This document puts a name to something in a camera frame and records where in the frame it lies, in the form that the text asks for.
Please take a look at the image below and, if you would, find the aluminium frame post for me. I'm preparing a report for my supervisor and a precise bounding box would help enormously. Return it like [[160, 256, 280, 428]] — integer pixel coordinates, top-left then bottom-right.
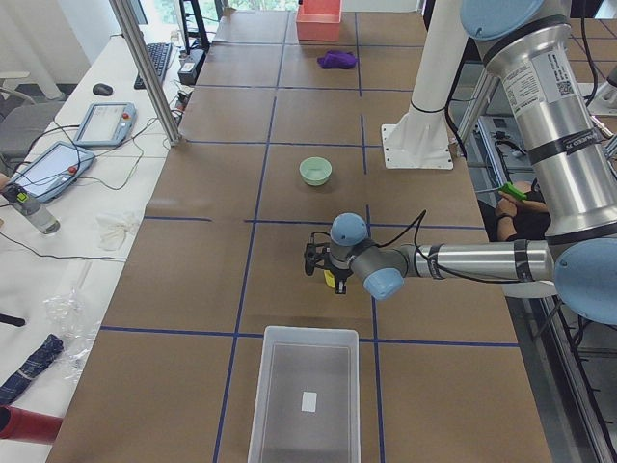
[[109, 0, 181, 147]]

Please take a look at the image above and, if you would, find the near teach pendant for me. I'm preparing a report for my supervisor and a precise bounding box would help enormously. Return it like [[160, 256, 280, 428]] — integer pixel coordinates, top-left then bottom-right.
[[11, 142, 95, 203]]

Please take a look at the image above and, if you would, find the crumpled clear plastic wrap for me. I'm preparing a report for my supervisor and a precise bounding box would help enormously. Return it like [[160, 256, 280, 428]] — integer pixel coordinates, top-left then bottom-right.
[[43, 288, 100, 384]]

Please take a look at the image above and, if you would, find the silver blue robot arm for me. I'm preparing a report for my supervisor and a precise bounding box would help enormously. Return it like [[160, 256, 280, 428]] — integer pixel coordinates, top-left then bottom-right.
[[305, 1, 616, 324]]

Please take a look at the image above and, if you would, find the crumpled white tissue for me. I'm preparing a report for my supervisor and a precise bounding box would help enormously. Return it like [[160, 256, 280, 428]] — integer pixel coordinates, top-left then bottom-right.
[[95, 212, 142, 251]]

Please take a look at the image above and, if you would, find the purple cloth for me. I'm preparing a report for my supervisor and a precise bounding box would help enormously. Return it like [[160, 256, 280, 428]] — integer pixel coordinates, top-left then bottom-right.
[[316, 50, 358, 69]]

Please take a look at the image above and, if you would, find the grey office chair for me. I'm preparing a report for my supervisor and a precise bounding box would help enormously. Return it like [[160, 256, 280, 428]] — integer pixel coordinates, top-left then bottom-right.
[[1, 71, 64, 175]]

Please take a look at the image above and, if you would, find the pink plastic bin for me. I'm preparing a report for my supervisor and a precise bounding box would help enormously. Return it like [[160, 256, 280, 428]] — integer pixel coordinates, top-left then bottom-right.
[[296, 0, 342, 41]]

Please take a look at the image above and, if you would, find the green handheld tool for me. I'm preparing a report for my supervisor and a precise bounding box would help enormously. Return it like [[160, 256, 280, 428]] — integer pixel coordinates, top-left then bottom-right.
[[498, 182, 527, 202]]

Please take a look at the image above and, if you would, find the aluminium side frame rail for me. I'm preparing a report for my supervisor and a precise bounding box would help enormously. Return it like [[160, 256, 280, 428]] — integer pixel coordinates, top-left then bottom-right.
[[507, 296, 616, 462]]

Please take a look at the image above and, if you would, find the pale green ceramic bowl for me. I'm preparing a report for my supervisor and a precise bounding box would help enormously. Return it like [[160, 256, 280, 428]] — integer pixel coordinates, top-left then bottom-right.
[[299, 156, 333, 186]]

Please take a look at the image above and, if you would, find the black computer mouse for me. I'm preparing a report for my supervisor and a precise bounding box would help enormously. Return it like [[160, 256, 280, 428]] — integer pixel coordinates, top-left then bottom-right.
[[92, 83, 114, 96]]

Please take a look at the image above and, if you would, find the clear water bottle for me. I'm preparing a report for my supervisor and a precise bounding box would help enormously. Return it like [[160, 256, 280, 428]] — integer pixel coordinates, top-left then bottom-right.
[[1, 182, 61, 234]]

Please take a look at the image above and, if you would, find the far teach pendant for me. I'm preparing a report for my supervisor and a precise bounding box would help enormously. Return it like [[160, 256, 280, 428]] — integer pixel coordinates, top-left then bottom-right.
[[73, 102, 137, 149]]

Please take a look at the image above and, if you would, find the yellow plastic cup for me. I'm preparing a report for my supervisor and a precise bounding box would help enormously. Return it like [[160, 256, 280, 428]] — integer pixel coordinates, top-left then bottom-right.
[[324, 270, 335, 288]]

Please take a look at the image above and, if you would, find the teach pendant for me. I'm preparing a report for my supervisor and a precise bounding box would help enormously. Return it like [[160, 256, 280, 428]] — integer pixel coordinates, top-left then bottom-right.
[[73, 102, 137, 149], [11, 142, 95, 203]]

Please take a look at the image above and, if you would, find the folded dark blue umbrella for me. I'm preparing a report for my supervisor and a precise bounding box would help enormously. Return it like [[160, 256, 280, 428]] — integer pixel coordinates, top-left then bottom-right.
[[1, 334, 64, 405]]

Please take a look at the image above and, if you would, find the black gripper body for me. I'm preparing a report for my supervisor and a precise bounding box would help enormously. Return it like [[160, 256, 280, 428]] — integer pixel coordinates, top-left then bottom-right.
[[326, 264, 353, 281]]

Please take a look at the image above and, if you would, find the person in black shirt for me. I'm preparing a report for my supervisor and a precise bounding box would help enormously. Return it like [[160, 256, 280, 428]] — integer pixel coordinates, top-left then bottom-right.
[[489, 179, 550, 241]]

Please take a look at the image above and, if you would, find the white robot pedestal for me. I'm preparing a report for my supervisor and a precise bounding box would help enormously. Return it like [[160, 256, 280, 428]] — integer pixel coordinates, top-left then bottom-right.
[[382, 0, 469, 170]]

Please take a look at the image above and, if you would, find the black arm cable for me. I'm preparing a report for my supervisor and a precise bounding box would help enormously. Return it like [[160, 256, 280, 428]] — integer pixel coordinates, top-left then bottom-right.
[[375, 208, 526, 282]]

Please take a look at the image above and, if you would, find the red cylinder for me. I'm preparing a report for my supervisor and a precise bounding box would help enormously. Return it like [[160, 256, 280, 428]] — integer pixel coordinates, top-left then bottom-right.
[[1, 405, 63, 445]]

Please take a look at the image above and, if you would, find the black power adapter box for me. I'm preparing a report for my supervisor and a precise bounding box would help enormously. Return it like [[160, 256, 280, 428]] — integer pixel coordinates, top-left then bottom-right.
[[177, 49, 206, 86]]

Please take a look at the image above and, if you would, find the person's hand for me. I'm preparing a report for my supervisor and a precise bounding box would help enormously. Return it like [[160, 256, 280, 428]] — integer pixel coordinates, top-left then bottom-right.
[[496, 196, 519, 220]]

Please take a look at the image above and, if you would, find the clear white plastic box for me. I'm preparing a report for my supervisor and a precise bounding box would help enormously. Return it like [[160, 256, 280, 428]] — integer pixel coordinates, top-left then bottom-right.
[[248, 326, 361, 462]]

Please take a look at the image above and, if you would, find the black keyboard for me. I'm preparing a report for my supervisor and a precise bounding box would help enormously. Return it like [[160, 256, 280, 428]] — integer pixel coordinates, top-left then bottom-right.
[[146, 42, 174, 83]]

